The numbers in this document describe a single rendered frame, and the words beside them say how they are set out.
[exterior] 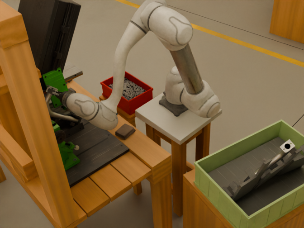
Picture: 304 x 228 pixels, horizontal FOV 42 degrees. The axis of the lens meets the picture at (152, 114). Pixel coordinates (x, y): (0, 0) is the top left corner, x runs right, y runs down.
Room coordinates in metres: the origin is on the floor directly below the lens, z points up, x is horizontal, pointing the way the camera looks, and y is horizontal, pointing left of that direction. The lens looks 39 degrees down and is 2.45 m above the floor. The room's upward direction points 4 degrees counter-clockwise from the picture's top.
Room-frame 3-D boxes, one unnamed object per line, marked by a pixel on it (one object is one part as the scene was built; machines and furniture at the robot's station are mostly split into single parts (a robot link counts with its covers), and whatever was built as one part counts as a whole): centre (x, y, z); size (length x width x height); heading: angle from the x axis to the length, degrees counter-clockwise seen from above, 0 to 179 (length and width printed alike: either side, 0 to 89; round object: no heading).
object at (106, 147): (1.91, 0.65, 0.89); 1.10 x 0.42 x 0.02; 38
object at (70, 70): (2.03, 0.62, 1.11); 0.39 x 0.16 x 0.03; 128
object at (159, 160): (2.08, 0.43, 0.82); 1.50 x 0.14 x 0.15; 38
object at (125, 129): (1.74, 0.16, 0.91); 0.10 x 0.08 x 0.03; 139
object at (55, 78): (1.89, 0.55, 1.17); 0.13 x 0.12 x 0.20; 38
